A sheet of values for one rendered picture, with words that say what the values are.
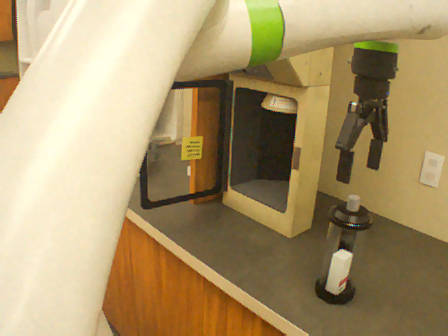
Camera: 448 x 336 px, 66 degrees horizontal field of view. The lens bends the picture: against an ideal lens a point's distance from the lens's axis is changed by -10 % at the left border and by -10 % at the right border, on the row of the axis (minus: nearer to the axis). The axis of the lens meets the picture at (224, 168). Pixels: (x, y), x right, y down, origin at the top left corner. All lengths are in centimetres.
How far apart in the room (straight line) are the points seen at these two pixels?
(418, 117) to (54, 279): 129
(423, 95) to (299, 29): 91
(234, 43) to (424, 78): 98
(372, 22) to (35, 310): 54
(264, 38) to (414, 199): 106
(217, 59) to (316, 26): 14
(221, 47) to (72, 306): 35
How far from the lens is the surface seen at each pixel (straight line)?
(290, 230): 121
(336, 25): 55
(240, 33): 47
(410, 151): 141
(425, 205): 144
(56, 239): 20
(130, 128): 23
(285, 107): 116
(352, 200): 87
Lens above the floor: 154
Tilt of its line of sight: 20 degrees down
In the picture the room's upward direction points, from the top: 3 degrees clockwise
